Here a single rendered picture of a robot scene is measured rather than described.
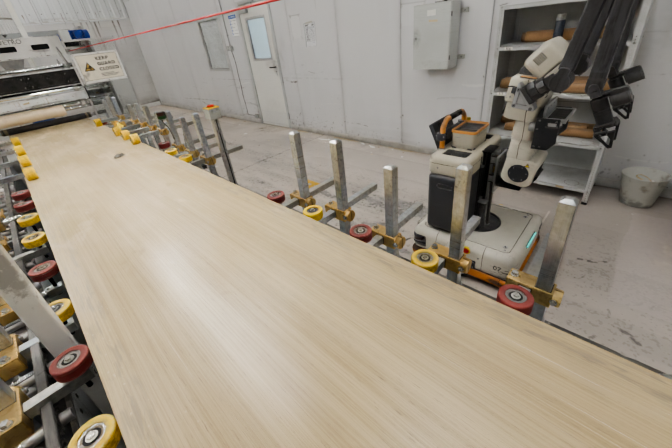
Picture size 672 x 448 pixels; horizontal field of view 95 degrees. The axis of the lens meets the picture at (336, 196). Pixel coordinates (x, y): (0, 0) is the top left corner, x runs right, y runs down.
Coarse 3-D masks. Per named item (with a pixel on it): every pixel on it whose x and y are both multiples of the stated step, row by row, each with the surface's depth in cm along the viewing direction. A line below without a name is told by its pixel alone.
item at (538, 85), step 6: (540, 78) 137; (528, 84) 140; (534, 84) 138; (540, 84) 136; (522, 90) 139; (528, 90) 139; (534, 90) 137; (540, 90) 137; (546, 90) 136; (528, 96) 138; (534, 96) 139; (540, 96) 138; (528, 102) 139
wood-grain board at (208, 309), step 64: (64, 128) 339; (64, 192) 173; (128, 192) 163; (192, 192) 154; (64, 256) 116; (128, 256) 111; (192, 256) 107; (256, 256) 103; (320, 256) 100; (384, 256) 96; (128, 320) 85; (192, 320) 82; (256, 320) 80; (320, 320) 78; (384, 320) 76; (448, 320) 74; (512, 320) 72; (128, 384) 68; (192, 384) 67; (256, 384) 65; (320, 384) 64; (384, 384) 62; (448, 384) 61; (512, 384) 60; (576, 384) 58; (640, 384) 57
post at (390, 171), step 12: (384, 168) 105; (396, 168) 105; (384, 180) 107; (396, 180) 107; (384, 192) 110; (396, 192) 109; (396, 204) 111; (396, 216) 114; (396, 228) 116; (396, 252) 121
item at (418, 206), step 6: (414, 204) 137; (420, 204) 137; (408, 210) 133; (414, 210) 133; (420, 210) 137; (402, 216) 130; (408, 216) 130; (402, 222) 128; (372, 240) 118; (378, 240) 117; (378, 246) 118
